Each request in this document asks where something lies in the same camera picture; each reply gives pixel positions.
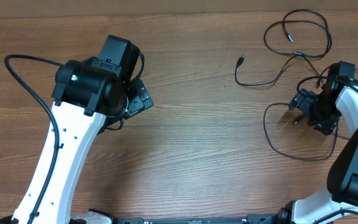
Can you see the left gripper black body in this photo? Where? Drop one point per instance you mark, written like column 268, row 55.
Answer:
column 134, row 101

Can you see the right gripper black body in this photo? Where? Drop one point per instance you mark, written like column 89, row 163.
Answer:
column 313, row 109

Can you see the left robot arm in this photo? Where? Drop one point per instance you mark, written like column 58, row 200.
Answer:
column 88, row 98

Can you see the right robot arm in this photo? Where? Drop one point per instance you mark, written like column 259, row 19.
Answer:
column 338, row 99

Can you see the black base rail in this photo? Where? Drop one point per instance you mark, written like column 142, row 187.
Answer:
column 197, row 220

